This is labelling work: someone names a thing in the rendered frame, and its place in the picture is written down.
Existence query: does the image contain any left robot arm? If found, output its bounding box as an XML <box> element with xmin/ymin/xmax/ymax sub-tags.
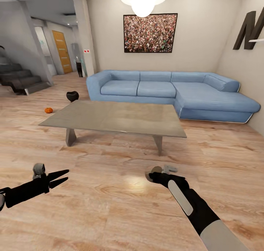
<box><xmin>0</xmin><ymin>163</ymin><xmax>69</xmax><ymax>209</ymax></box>

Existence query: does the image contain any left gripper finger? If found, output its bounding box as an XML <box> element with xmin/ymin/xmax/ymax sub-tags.
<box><xmin>46</xmin><ymin>170</ymin><xmax>69</xmax><ymax>186</ymax></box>
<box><xmin>49</xmin><ymin>177</ymin><xmax>68</xmax><ymax>189</ymax></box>

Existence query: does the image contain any pumpkin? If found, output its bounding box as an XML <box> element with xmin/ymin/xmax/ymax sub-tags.
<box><xmin>45</xmin><ymin>108</ymin><xmax>53</xmax><ymax>113</ymax></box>

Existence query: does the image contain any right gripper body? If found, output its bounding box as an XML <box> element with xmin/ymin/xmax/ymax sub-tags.
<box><xmin>153</xmin><ymin>172</ymin><xmax>168</xmax><ymax>187</ymax></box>

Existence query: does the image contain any pillar candle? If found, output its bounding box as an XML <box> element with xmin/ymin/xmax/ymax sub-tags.
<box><xmin>145</xmin><ymin>166</ymin><xmax>163</xmax><ymax>182</ymax></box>

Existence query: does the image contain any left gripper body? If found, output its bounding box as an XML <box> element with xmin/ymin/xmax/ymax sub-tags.
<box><xmin>21</xmin><ymin>173</ymin><xmax>49</xmax><ymax>201</ymax></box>

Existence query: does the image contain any cauldron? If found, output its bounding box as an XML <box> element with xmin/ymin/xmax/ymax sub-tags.
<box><xmin>66</xmin><ymin>91</ymin><xmax>79</xmax><ymax>102</ymax></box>

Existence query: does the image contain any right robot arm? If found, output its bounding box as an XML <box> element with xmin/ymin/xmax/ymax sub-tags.
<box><xmin>149</xmin><ymin>165</ymin><xmax>250</xmax><ymax>251</ymax></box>

